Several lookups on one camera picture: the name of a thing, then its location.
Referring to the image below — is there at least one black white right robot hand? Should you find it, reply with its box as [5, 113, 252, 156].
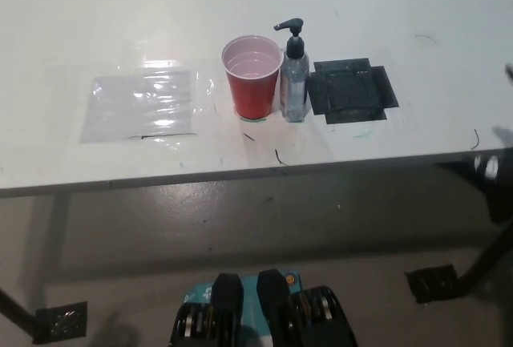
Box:
[471, 62, 513, 224]

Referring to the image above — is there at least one clear soap bottle black pump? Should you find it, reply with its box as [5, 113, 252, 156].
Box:
[273, 18, 312, 123]

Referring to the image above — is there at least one black teal robot torso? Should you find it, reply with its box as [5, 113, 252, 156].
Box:
[168, 268, 357, 347]

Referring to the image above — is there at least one black table leg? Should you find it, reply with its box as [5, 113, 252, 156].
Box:
[0, 282, 39, 338]
[454, 218, 513, 298]

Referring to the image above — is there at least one black tape square patch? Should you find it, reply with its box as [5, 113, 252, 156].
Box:
[305, 57, 401, 125]

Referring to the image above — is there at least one red plastic cup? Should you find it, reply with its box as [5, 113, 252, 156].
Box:
[220, 34, 284, 120]

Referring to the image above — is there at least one clear plastic sheet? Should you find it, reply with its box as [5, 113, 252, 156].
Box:
[79, 69, 200, 143]

